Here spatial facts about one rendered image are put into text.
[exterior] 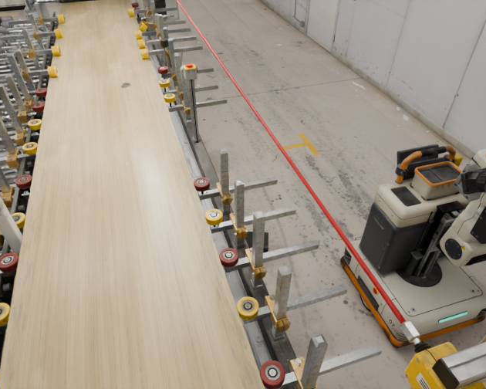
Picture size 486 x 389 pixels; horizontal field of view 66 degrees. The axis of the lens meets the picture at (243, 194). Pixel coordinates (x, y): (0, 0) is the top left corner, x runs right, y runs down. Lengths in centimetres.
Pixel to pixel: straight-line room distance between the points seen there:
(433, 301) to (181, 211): 149
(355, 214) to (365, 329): 101
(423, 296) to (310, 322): 67
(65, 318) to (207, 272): 53
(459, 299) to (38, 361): 208
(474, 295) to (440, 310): 25
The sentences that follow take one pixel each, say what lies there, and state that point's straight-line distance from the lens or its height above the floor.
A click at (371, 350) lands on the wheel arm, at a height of 82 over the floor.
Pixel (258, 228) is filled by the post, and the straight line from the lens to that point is 140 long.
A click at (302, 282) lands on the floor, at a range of 262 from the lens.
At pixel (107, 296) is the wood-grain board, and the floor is 90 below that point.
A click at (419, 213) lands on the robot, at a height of 79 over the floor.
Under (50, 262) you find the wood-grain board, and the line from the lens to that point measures 172.
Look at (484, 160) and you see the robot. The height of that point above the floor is 122.
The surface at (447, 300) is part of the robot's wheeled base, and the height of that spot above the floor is 28.
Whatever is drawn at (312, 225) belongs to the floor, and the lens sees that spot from 298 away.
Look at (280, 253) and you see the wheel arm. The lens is 165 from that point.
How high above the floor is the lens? 210
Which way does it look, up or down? 41 degrees down
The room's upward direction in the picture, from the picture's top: straight up
